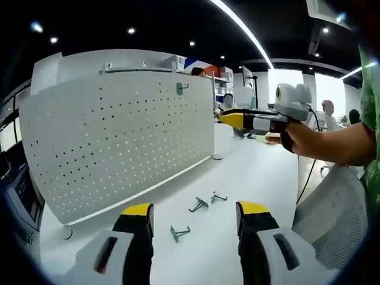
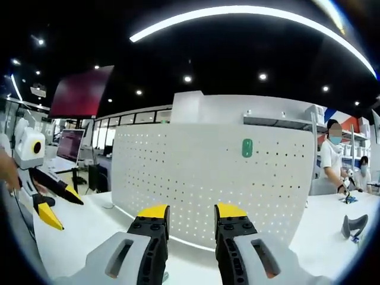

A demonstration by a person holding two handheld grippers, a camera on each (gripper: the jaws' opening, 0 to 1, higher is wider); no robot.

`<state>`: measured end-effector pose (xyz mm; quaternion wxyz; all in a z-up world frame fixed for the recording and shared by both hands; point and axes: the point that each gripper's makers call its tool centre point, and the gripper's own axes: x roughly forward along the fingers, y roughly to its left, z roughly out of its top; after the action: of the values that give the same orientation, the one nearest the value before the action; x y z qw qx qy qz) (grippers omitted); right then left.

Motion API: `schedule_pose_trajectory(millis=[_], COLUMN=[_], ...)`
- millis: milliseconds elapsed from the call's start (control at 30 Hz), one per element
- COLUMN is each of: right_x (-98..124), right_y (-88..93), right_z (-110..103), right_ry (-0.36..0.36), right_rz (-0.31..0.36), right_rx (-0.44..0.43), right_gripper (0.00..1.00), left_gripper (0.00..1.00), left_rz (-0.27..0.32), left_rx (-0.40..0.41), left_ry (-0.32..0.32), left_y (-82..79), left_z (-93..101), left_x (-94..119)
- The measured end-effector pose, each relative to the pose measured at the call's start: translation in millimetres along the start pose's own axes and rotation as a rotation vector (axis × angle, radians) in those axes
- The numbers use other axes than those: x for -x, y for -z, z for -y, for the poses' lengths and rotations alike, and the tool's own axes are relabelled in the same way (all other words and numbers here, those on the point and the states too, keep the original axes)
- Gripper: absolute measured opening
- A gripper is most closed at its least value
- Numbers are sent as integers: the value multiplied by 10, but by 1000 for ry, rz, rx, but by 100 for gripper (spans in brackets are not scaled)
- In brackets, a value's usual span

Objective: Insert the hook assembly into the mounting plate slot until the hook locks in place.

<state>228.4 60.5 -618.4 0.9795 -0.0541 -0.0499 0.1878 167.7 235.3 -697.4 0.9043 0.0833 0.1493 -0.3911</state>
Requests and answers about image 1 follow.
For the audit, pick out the white perforated mounting plate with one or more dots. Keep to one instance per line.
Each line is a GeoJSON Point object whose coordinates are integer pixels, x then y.
{"type": "Point", "coordinates": [118, 133]}

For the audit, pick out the white drawer box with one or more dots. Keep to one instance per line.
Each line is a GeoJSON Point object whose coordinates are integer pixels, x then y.
{"type": "Point", "coordinates": [175, 63]}

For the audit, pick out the computer monitor on stand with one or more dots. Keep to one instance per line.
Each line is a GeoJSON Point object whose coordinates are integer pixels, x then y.
{"type": "Point", "coordinates": [247, 76]}

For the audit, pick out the short ceiling light strip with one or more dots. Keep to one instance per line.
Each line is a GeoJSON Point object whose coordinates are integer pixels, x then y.
{"type": "Point", "coordinates": [356, 71]}

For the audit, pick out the person's right hand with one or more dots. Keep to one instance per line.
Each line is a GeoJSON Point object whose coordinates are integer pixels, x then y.
{"type": "Point", "coordinates": [305, 139]}

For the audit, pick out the grey equipment cabinet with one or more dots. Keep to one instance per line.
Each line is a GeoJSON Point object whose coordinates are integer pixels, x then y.
{"type": "Point", "coordinates": [23, 202]}

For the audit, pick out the round ceiling spotlights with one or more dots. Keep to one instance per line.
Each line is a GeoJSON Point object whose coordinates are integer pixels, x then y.
{"type": "Point", "coordinates": [131, 30]}

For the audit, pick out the long ceiling light strip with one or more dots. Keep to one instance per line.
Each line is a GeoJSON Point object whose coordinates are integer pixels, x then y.
{"type": "Point", "coordinates": [246, 32]}

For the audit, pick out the white ceiling air conditioner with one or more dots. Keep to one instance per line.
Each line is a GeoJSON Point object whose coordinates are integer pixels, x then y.
{"type": "Point", "coordinates": [326, 12]}

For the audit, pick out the green hook assembly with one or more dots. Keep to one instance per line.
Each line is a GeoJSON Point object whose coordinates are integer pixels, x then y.
{"type": "Point", "coordinates": [218, 198]}
{"type": "Point", "coordinates": [175, 234]}
{"type": "Point", "coordinates": [198, 205]}
{"type": "Point", "coordinates": [180, 89]}

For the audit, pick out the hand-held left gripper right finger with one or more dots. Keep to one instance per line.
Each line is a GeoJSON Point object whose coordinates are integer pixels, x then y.
{"type": "Point", "coordinates": [255, 246]}

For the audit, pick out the white mesh office chair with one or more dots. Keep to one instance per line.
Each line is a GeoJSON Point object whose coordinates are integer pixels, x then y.
{"type": "Point", "coordinates": [329, 213]}

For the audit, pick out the black monitor stand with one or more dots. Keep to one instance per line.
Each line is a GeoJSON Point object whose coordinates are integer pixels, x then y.
{"type": "Point", "coordinates": [255, 87]}

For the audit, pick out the green patterned shirt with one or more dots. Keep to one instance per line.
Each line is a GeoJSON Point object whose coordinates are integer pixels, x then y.
{"type": "Point", "coordinates": [371, 104]}

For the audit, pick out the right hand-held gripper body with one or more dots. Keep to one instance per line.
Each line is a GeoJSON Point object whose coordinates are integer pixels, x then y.
{"type": "Point", "coordinates": [294, 102]}

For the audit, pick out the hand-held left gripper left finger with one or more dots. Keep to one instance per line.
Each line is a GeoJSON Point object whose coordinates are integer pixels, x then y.
{"type": "Point", "coordinates": [139, 246]}

